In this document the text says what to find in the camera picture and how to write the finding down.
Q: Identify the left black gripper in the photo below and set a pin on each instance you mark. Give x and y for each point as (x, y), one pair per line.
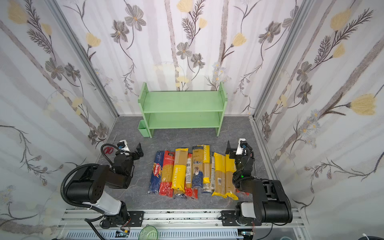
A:
(133, 154)

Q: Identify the blue portrait spaghetti bag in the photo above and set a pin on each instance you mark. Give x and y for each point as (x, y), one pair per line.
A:
(198, 175)

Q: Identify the blue Barilla spaghetti box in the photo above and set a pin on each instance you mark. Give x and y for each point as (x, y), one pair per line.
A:
(156, 173)

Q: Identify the yellow Pastatime spaghetti bag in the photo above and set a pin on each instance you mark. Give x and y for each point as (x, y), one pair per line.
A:
(206, 169)

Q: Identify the yellow label spaghetti bag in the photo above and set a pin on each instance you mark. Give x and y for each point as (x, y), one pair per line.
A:
(179, 170)

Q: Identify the red white-label spaghetti bag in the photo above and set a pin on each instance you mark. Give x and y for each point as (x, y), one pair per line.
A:
(189, 191)

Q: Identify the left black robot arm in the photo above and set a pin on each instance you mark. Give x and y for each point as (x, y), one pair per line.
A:
(84, 186)

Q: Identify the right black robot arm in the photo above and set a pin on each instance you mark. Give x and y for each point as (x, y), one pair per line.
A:
(269, 204)

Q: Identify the green two-tier shelf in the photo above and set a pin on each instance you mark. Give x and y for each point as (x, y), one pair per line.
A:
(183, 110)

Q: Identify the clear barcode spaghetti bag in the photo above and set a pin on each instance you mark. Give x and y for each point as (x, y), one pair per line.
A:
(212, 178)

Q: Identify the small green cup bin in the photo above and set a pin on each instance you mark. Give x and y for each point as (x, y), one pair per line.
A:
(143, 129)

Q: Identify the yellow Pastatime bag right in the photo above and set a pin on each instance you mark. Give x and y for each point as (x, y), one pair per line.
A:
(230, 191)

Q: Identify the green round plastic lid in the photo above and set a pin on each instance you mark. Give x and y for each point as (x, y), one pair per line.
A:
(148, 233)

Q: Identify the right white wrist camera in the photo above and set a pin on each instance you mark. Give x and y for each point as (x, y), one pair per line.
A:
(241, 145)

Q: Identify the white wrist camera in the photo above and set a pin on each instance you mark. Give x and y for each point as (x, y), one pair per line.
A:
(241, 145)
(123, 146)

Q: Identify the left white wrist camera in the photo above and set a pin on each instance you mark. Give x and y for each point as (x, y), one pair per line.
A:
(123, 146)

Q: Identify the red handled scissors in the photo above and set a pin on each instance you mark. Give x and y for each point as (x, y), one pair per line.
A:
(108, 148)

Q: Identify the white slotted cable duct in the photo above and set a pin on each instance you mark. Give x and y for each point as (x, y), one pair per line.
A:
(173, 234)

